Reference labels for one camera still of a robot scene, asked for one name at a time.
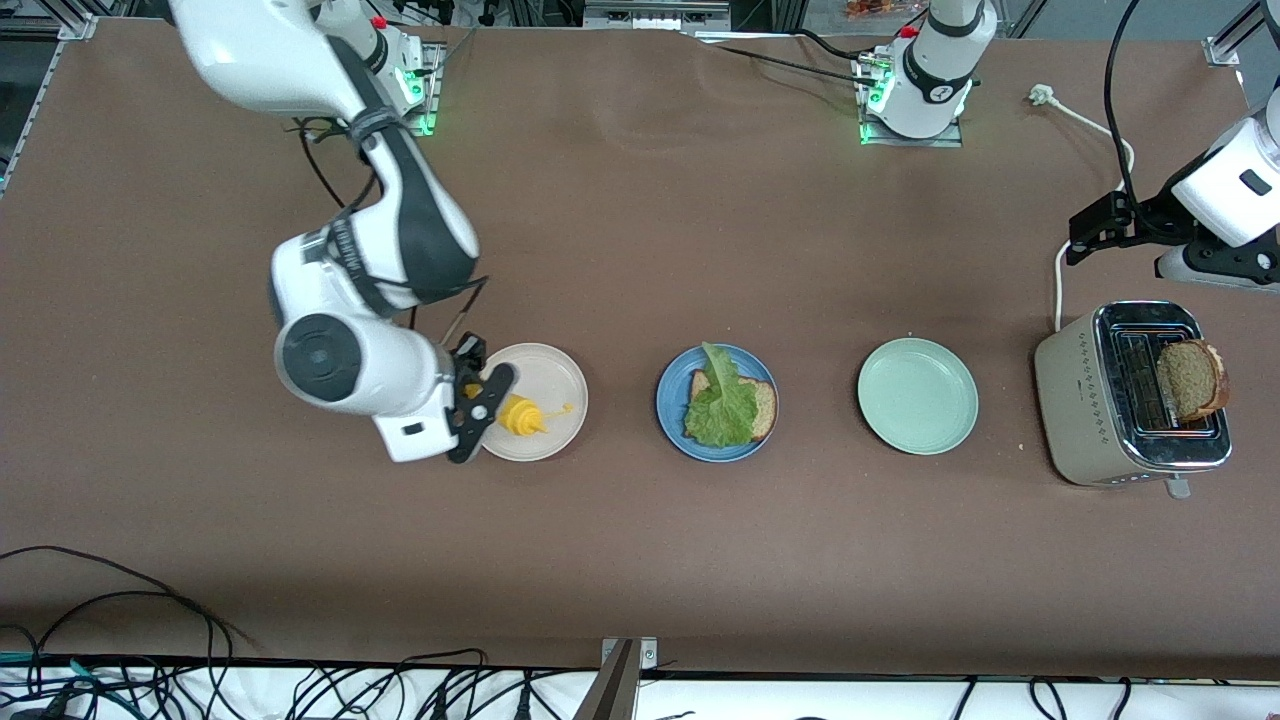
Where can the brown bread slice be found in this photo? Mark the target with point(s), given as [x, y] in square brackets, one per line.
[1190, 380]
[767, 405]

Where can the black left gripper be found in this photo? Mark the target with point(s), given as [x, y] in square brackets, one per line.
[1147, 216]

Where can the yellow mustard squeeze bottle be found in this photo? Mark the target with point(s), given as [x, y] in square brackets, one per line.
[522, 415]

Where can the green lettuce leaf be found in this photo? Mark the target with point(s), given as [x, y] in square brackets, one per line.
[725, 415]

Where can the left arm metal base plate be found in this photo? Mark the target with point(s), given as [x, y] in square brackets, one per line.
[910, 143]

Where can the blue round plate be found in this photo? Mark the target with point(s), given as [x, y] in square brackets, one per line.
[670, 400]

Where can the beige round plate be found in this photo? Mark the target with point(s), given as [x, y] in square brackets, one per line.
[550, 375]

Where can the aluminium corner profile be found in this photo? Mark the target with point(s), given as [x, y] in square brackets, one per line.
[1222, 52]

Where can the green round plate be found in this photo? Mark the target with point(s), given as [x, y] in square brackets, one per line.
[918, 396]

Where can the aluminium table edge profile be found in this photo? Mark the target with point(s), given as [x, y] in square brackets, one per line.
[40, 85]

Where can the dark aluminium beam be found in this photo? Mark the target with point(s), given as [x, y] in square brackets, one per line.
[610, 690]

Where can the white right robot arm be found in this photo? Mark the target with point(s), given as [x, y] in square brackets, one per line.
[370, 240]

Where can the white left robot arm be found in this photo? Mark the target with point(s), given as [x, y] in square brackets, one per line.
[930, 90]

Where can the beige chrome toaster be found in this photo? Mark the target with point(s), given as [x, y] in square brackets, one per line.
[1075, 400]

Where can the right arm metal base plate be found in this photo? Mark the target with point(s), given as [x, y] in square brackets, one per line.
[428, 100]

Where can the silver metal bracket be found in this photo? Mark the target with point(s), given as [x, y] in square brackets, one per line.
[648, 652]

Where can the orange patterned packet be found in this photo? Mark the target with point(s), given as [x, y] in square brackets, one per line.
[880, 8]

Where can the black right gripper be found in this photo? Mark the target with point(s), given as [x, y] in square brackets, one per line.
[467, 354]

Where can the grey metal box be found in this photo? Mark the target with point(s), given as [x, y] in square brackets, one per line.
[650, 15]

